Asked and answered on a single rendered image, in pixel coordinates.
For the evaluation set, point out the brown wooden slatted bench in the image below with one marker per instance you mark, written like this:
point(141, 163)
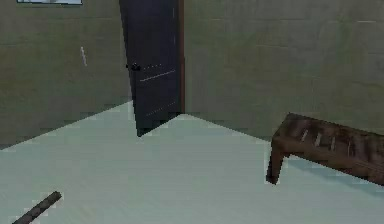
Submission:
point(333, 146)

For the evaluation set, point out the dark brown wooden bar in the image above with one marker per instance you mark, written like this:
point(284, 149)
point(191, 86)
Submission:
point(38, 208)

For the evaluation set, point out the dark blue room door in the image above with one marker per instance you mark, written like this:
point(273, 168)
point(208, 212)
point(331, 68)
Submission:
point(153, 50)

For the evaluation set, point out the white framed window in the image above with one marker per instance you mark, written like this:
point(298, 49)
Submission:
point(50, 1)

